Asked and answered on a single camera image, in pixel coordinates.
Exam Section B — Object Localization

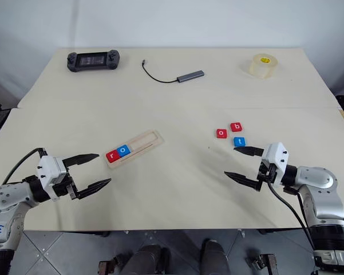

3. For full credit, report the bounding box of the grey USB hub with cable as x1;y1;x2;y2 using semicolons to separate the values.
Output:
141;59;205;84

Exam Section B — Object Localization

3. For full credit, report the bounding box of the clear tape roll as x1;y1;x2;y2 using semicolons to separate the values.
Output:
248;53;279;80

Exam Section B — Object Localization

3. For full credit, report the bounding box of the blue letter tile o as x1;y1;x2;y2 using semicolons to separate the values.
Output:
116;144;132;158

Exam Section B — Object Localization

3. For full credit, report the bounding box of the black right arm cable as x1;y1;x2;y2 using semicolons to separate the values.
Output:
267;180;317;253

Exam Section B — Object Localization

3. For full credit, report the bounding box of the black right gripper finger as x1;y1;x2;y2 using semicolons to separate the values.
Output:
224;171;263;192
233;146;264;158

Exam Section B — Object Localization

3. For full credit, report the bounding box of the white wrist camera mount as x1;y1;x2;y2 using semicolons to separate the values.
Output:
35;155;68;202
260;142;290;187

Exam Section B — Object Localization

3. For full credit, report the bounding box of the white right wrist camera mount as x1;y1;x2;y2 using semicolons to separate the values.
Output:
260;142;290;187

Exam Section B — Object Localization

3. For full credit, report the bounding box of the rusty metal floor bracket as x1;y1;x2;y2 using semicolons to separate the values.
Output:
98;253;124;275
246;252;277;272

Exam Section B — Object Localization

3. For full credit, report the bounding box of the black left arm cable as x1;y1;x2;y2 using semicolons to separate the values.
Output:
1;147;46;186

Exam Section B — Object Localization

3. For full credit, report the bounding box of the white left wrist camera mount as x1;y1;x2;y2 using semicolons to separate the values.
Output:
35;155;68;202

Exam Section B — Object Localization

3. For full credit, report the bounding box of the black handheld game console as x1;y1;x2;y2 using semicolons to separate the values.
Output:
66;49;121;73

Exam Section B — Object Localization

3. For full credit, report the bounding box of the light wooden letter tray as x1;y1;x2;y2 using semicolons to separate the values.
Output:
103;129;165;170

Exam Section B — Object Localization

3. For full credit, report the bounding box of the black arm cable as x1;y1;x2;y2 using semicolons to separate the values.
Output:
267;180;317;253
1;147;46;186

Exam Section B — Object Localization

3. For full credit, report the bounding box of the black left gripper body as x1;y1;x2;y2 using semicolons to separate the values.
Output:
53;171;81;201

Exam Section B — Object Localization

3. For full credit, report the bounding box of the dark rounded shape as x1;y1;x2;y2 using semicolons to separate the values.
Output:
200;239;228;275
121;245;171;275

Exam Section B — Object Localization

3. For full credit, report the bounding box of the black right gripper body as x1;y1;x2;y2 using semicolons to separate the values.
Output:
256;162;277;183

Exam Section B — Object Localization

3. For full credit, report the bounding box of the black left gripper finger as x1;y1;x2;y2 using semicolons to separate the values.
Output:
62;153;100;170
75;178;112;201

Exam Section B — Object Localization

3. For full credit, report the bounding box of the red letter tile r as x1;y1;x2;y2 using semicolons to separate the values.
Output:
105;151;121;164

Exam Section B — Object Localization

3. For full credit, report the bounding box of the black table frame bracket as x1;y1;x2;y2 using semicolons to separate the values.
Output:
85;230;111;238
257;228;287;235

